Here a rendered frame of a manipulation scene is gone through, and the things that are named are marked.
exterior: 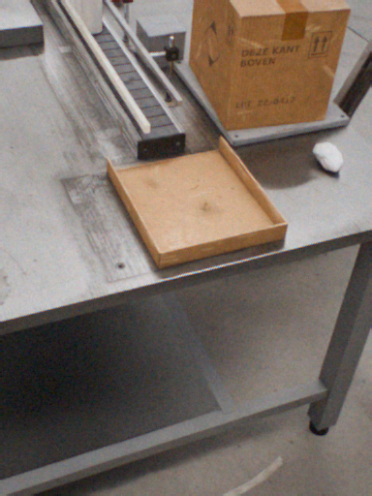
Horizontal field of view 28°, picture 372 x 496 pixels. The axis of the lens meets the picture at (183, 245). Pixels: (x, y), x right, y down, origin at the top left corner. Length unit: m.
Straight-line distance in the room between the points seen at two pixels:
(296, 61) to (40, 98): 0.59
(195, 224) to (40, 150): 0.39
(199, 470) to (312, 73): 1.06
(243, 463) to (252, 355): 0.37
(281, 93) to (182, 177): 0.30
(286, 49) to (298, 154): 0.23
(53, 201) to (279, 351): 1.08
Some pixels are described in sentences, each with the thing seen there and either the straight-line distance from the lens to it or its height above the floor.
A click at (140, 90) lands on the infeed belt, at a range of 1.71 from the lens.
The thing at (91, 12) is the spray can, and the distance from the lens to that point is 1.90.
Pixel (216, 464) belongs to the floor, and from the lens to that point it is 2.06.
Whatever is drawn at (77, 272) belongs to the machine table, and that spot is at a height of 0.83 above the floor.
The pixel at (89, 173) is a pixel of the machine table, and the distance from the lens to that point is 1.53.
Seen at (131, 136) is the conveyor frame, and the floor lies 0.86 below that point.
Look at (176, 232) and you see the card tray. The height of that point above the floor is 0.83.
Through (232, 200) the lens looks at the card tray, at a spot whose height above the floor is 0.83.
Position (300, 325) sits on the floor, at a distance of 2.40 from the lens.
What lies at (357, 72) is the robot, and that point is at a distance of 2.50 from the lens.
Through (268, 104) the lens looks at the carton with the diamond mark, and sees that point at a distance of 1.64.
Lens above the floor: 1.76
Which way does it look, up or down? 43 degrees down
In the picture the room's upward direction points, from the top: 5 degrees clockwise
